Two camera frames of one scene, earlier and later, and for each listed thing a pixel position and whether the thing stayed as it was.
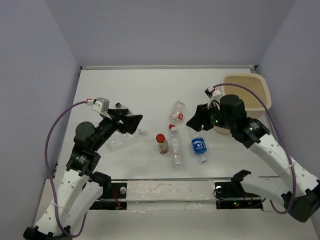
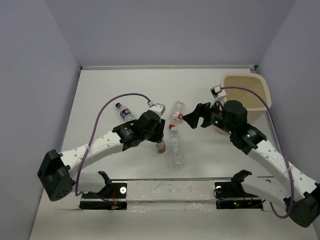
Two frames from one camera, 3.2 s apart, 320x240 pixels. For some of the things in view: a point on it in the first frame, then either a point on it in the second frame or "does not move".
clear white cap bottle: [176, 150] does not move
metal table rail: [171, 67] does not move
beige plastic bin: [255, 107] does not move
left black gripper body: [109, 126] -> [155, 135]
